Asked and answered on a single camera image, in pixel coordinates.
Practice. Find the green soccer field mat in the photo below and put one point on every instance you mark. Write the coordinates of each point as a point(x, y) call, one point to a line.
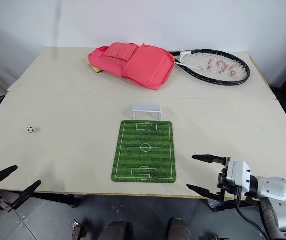
point(145, 160)

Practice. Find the dark rounded shape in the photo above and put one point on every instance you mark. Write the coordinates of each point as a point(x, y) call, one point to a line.
point(179, 230)
point(116, 231)

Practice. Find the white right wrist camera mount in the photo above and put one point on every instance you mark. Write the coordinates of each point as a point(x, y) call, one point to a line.
point(237, 175)

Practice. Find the small brown metal bracket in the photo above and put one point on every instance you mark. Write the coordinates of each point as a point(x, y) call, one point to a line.
point(79, 230)

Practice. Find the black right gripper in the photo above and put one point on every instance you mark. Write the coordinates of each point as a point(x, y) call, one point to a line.
point(222, 182)

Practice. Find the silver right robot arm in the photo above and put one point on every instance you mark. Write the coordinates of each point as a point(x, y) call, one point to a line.
point(275, 190)

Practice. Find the tiny soccer ball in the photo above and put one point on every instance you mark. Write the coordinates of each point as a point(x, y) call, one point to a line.
point(30, 130)

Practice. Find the small white toy goal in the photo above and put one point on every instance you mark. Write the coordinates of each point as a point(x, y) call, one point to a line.
point(146, 108)

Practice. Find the pink fabric backpack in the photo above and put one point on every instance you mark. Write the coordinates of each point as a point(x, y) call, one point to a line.
point(137, 65)

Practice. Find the black tennis racket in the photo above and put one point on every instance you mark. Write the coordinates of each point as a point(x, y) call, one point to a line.
point(220, 66)

